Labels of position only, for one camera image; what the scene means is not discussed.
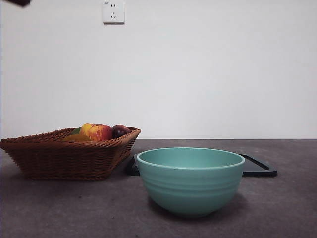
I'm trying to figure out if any brown kiwifruit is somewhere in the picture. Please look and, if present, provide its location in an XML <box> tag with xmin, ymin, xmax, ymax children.
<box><xmin>61</xmin><ymin>133</ymin><xmax>92</xmax><ymax>142</ymax></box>

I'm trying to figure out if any brown wicker basket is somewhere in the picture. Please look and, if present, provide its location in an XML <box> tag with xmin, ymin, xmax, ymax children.
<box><xmin>0</xmin><ymin>127</ymin><xmax>142</xmax><ymax>181</ymax></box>

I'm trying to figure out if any dark rectangular tray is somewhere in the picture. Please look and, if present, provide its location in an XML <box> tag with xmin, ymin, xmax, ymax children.
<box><xmin>126</xmin><ymin>153</ymin><xmax>278</xmax><ymax>178</ymax></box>

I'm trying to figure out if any red yellow apple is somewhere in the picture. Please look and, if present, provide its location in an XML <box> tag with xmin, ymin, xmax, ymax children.
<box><xmin>79</xmin><ymin>123</ymin><xmax>114</xmax><ymax>142</ymax></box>

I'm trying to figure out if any dark red plum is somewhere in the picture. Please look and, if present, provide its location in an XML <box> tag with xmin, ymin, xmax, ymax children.
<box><xmin>111</xmin><ymin>124</ymin><xmax>131</xmax><ymax>139</ymax></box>

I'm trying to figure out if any teal ribbed bowl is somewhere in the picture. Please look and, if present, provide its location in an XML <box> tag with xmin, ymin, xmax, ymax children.
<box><xmin>136</xmin><ymin>147</ymin><xmax>247</xmax><ymax>219</ymax></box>

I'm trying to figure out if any white wall socket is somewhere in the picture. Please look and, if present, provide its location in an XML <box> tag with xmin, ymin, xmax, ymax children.
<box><xmin>103</xmin><ymin>0</ymin><xmax>125</xmax><ymax>25</ymax></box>

